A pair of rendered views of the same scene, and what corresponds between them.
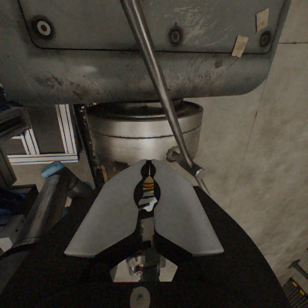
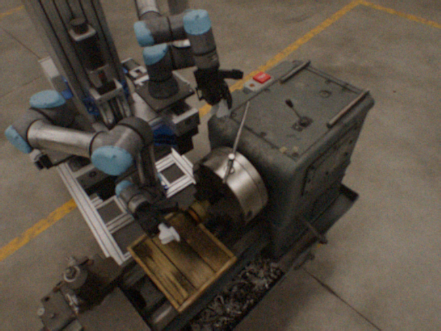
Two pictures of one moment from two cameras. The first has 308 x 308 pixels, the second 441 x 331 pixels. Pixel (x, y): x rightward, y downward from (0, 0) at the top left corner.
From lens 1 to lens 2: 1.15 m
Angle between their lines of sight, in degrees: 68
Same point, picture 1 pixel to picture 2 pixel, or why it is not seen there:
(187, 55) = (262, 139)
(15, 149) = (106, 215)
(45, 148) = (119, 236)
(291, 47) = not seen: outside the picture
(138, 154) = (216, 157)
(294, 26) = not seen: outside the picture
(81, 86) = (227, 127)
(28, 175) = (60, 251)
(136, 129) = (226, 149)
